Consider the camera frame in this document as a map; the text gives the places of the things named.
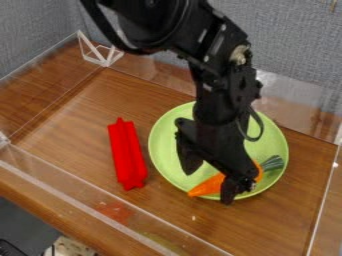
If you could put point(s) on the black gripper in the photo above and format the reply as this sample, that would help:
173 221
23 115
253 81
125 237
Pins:
218 144

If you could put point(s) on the orange toy carrot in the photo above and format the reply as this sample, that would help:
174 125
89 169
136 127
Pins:
210 186

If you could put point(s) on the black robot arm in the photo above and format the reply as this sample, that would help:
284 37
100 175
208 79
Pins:
190 28

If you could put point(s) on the green round plate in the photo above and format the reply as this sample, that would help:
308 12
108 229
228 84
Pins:
269 151

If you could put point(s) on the clear acrylic enclosure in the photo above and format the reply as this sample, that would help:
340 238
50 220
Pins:
58 103

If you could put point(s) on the clear acrylic corner bracket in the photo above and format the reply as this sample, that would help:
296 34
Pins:
98 54

